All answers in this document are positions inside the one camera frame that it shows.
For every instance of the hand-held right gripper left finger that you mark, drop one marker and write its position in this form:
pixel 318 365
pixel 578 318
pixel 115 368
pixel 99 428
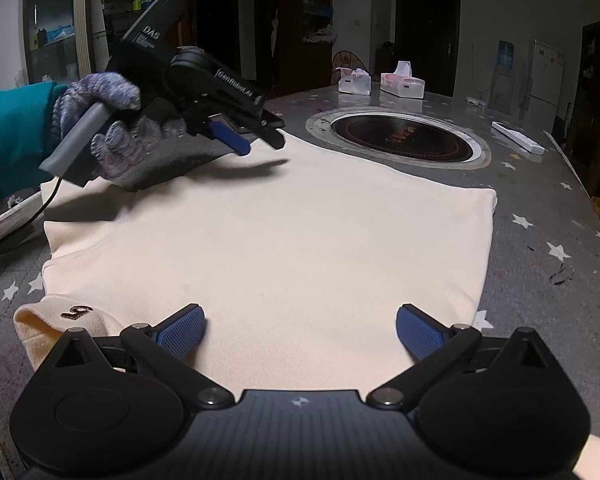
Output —
pixel 182 332

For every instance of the person's left hand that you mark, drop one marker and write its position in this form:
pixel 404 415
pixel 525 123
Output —
pixel 105 87

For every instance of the dark open shelf unit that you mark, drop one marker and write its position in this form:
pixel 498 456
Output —
pixel 310 20

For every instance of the floral round cover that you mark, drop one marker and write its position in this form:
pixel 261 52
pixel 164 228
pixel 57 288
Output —
pixel 345 60

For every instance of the water dispenser with blue bottle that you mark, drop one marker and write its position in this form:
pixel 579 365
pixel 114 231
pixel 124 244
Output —
pixel 505 70

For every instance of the built-in round induction cooker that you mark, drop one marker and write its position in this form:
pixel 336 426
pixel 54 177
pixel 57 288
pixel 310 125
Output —
pixel 397 135

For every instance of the white towel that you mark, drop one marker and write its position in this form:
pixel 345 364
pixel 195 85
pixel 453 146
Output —
pixel 280 240

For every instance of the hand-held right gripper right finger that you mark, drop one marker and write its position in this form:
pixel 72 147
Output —
pixel 420 332

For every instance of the white refrigerator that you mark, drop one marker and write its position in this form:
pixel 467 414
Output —
pixel 545 80

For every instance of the glass display cabinet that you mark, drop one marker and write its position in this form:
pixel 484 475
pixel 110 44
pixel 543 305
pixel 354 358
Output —
pixel 60 15

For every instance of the small clear tissue box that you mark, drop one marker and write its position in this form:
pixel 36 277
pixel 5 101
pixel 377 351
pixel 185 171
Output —
pixel 355 82

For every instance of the person's left forearm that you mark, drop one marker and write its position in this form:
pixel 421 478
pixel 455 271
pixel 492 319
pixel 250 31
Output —
pixel 15 135

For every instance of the large clear tissue box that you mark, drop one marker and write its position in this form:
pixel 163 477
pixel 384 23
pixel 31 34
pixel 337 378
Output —
pixel 402 85

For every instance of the small white packet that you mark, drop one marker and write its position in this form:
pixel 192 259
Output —
pixel 476 102

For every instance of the dark wooden door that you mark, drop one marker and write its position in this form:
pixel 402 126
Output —
pixel 427 35

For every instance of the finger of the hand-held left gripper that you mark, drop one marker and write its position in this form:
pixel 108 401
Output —
pixel 272 139
pixel 230 137

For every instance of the dark tall wooden cabinet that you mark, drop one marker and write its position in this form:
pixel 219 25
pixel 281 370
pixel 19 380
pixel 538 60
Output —
pixel 597 100

